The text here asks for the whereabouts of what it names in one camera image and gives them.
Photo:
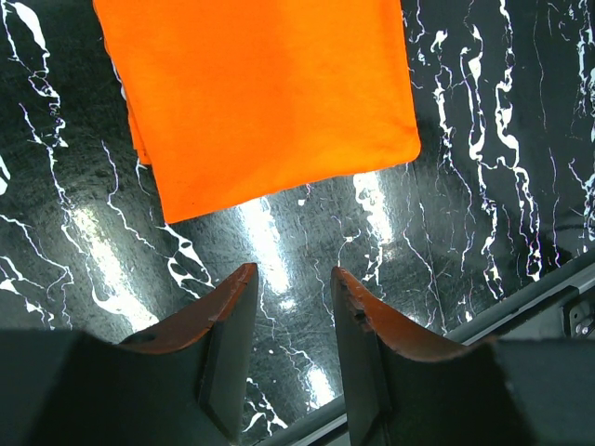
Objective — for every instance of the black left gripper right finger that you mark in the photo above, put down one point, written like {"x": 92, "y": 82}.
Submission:
{"x": 405, "y": 385}

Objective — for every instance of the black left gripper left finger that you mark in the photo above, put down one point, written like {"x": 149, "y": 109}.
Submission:
{"x": 181, "y": 381}

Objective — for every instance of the orange t-shirt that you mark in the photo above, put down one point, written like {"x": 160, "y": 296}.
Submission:
{"x": 229, "y": 101}

